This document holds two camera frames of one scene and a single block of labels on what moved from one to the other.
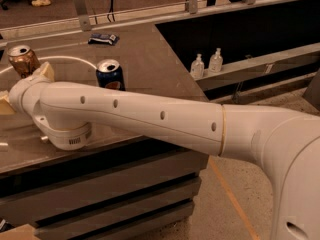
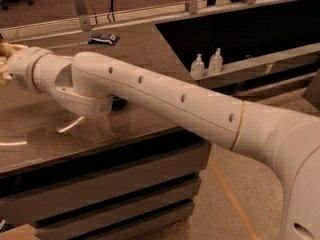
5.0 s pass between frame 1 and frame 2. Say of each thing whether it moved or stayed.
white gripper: moved
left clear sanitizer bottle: stayed
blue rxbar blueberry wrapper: stayed
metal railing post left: stayed
